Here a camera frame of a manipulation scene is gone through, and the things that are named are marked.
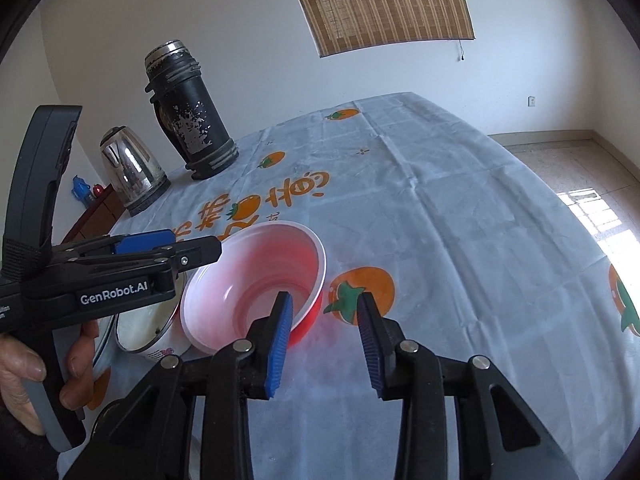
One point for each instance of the person's left forearm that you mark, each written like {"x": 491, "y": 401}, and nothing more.
{"x": 25, "y": 455}

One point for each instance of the red plastic bowl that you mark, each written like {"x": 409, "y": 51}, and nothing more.
{"x": 235, "y": 270}

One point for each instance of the worn black thermos flask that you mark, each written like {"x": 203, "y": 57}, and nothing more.
{"x": 192, "y": 110}

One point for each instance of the stainless steel electric kettle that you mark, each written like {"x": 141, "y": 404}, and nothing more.
{"x": 132, "y": 170}

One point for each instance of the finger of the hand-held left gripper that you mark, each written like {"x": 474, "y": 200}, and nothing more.
{"x": 200, "y": 252}
{"x": 142, "y": 242}

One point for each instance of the bamboo window blind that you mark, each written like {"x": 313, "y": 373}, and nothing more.
{"x": 380, "y": 0}

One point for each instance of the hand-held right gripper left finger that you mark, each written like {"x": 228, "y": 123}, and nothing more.
{"x": 280, "y": 345}

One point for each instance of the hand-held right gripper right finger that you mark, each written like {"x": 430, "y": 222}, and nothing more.
{"x": 371, "y": 345}

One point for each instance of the small red container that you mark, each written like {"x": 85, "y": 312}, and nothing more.
{"x": 99, "y": 190}

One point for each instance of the person's left hand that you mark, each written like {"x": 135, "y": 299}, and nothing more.
{"x": 15, "y": 375}

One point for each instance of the white enamel bowl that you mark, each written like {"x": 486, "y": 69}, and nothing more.
{"x": 145, "y": 325}

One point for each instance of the blue thermos bottle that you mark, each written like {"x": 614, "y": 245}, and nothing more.
{"x": 81, "y": 191}

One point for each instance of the pale blue orange-print tablecloth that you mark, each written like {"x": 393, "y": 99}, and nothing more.
{"x": 475, "y": 240}

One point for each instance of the brown wooden cabinet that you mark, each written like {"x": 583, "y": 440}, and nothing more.
{"x": 95, "y": 217}

